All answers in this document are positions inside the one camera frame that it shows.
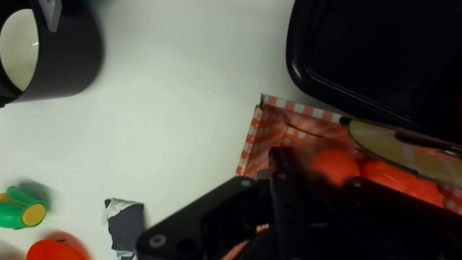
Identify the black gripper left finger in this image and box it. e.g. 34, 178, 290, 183
135, 145, 311, 260

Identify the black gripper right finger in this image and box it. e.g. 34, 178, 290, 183
301, 170, 462, 260

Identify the orange checked paper basket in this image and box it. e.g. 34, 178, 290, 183
225, 92, 462, 260

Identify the orange plush toy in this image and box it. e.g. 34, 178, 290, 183
305, 147, 445, 209

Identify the grey tape piece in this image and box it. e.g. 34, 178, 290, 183
103, 196, 145, 260

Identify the black plastic tray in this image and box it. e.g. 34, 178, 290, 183
284, 0, 462, 145

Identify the small orange toy plate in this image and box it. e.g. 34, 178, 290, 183
24, 229, 93, 260

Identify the green yellow plush vegetable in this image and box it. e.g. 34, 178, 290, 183
0, 184, 48, 230

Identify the teal toy pot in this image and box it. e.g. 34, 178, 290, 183
0, 0, 105, 108

